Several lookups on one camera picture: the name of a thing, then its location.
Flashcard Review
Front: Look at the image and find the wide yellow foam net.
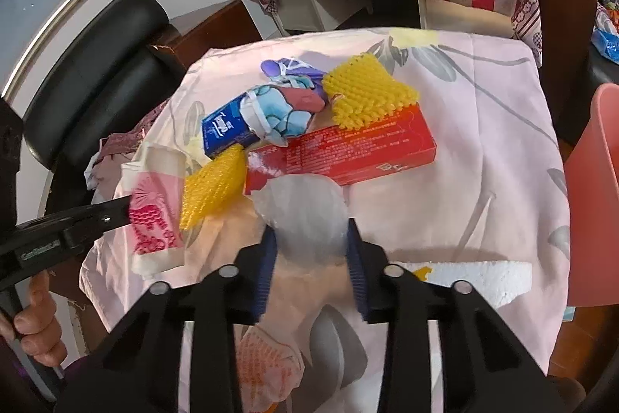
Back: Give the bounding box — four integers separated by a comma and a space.
321, 52, 421, 130

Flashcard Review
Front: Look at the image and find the blue purple printed plastic bag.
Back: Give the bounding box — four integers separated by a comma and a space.
242, 57, 334, 147

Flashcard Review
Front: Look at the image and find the translucent white plastic bag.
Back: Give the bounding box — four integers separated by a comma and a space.
251, 173, 351, 269

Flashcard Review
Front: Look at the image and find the white pink printed plastic bag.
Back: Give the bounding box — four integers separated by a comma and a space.
121, 141, 189, 278

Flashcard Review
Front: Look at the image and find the long red cardboard box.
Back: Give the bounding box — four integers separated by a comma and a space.
244, 106, 438, 196

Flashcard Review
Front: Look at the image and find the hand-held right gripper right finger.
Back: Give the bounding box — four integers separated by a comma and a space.
345, 217, 566, 413

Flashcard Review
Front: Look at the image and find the pink floral tablecloth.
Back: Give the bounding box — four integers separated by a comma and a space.
80, 26, 571, 413

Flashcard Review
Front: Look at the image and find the dark wooden cabinet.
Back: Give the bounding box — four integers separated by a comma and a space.
534, 0, 598, 147

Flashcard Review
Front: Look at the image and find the pink plastic bin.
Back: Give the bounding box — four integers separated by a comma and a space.
563, 83, 619, 307

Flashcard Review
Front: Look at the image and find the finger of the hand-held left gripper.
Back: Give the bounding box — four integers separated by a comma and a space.
62, 194, 132, 249

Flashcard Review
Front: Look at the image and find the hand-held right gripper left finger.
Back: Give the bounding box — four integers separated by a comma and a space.
53, 226, 279, 413

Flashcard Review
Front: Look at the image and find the brown wooden side table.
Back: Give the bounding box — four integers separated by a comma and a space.
147, 0, 264, 70

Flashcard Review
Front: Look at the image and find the narrow yellow foam net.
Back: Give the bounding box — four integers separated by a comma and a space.
179, 144, 248, 232

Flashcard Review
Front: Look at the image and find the black leather sofa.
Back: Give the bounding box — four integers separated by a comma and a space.
22, 0, 187, 172

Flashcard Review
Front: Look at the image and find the orange printed plastic bag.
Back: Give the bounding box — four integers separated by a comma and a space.
237, 325, 305, 411

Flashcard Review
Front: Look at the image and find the white foam piece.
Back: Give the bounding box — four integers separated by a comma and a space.
387, 259, 533, 310

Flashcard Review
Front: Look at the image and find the blue plastic packet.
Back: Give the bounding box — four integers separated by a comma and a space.
592, 28, 619, 65

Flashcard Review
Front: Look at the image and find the blue tissue packet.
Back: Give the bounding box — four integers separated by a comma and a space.
202, 93, 264, 159

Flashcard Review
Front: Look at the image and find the maroon patterned cloth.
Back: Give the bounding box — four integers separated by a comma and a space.
84, 103, 168, 191

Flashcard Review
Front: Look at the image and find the person's left hand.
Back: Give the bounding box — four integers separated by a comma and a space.
0, 270, 68, 368

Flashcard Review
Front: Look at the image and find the white table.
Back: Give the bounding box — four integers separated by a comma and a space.
275, 0, 513, 39

